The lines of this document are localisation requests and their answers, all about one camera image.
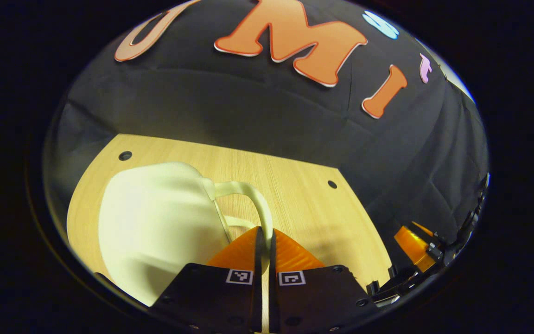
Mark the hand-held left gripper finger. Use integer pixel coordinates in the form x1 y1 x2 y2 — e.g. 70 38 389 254
149 226 266 334
268 228 381 334

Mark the pale yellow suitcase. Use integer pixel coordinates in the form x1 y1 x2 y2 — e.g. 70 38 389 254
98 161 274 307

